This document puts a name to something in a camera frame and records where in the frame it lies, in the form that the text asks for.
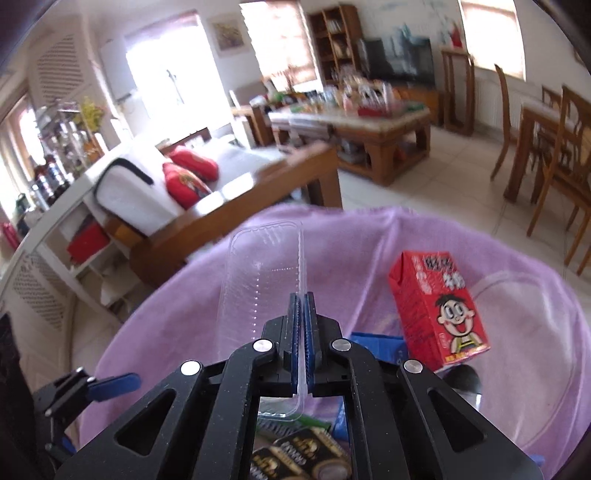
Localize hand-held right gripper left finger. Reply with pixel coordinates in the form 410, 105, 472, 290
55, 292, 304, 480

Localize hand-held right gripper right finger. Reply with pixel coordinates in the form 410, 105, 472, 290
304, 292, 546, 480

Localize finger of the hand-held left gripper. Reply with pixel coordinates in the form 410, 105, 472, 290
44, 368, 142, 418

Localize clear plastic tray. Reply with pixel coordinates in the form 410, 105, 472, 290
225, 220, 308, 419

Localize clear container with black lid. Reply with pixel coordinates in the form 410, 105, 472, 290
441, 364, 484, 411

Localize blue packet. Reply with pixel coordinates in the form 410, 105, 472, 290
331, 331, 410, 444

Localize green packet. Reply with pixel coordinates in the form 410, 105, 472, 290
257, 412, 334, 433

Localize purple printed cloth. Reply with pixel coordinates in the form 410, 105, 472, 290
76, 204, 587, 480

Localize black gold packet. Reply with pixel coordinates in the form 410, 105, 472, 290
252, 427, 352, 480

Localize red milk carton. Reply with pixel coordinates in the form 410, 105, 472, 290
388, 250, 491, 373

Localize wooden sofa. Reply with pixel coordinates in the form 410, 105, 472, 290
104, 140, 343, 291

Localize red box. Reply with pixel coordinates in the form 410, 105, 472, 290
67, 222, 112, 265

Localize red printed pillow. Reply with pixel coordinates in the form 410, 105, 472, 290
162, 162, 213, 210
168, 147, 219, 181

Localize white shelf unit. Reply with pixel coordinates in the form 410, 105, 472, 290
0, 173, 141, 326

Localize wooden coffee table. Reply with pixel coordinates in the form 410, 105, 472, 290
269, 107, 433, 186

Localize metal rack with bottles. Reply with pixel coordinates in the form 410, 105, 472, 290
27, 104, 101, 206

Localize wooden television stand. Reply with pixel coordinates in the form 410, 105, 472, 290
392, 84, 444, 126

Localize yellow flowers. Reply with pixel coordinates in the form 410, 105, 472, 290
75, 96, 105, 131

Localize tall wooden stand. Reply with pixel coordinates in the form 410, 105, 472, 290
440, 48, 476, 137

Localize wooden dining chair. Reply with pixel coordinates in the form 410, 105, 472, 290
526, 85, 591, 278
490, 64, 523, 182

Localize black television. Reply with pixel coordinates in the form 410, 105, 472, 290
359, 37, 437, 89

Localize wooden bookshelf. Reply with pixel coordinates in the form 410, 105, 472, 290
307, 4, 363, 86

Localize wooden dining table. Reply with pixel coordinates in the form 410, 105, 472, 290
505, 100, 591, 204

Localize white cushion with black strap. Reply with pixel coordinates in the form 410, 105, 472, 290
95, 138, 288, 236

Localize framed wall picture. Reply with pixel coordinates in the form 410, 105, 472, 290
209, 16, 246, 52

